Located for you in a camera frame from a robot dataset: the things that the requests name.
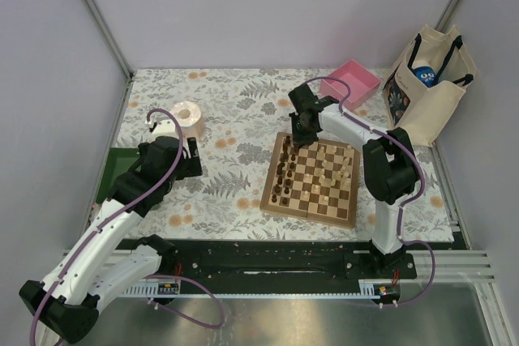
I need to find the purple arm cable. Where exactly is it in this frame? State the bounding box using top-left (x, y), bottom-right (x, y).
top-left (302, 76), bottom-right (437, 282)
top-left (28, 109), bottom-right (190, 346)

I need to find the blue white bottle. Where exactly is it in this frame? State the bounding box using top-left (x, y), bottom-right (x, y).
top-left (411, 60), bottom-right (438, 88)

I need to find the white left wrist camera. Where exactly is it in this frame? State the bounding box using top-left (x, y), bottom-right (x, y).
top-left (146, 117), bottom-right (179, 142)

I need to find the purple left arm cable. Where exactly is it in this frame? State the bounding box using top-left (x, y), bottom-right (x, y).
top-left (28, 109), bottom-right (190, 346)

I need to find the peach toilet paper roll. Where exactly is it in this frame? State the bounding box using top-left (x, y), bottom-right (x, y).
top-left (170, 100), bottom-right (205, 139)

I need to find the green open box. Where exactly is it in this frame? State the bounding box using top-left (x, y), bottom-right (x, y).
top-left (95, 147), bottom-right (139, 204)

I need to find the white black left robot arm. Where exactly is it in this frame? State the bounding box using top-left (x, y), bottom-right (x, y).
top-left (19, 136), bottom-right (202, 344)

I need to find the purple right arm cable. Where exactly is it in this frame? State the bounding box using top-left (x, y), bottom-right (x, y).
top-left (302, 76), bottom-right (437, 282)

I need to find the floral table mat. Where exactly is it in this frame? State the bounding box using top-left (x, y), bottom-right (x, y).
top-left (85, 67), bottom-right (455, 241)

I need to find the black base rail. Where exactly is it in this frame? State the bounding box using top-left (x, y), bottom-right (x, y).
top-left (117, 236), bottom-right (418, 286)

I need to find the cream canvas tote bag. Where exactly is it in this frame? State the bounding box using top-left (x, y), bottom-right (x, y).
top-left (383, 25), bottom-right (476, 147)

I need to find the pink open box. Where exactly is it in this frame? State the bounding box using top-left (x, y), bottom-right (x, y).
top-left (320, 59), bottom-right (380, 111)

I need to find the wooden chess board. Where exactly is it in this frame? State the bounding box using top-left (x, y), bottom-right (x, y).
top-left (260, 132), bottom-right (360, 229)

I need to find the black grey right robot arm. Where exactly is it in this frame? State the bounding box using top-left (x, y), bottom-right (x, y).
top-left (289, 83), bottom-right (425, 278)

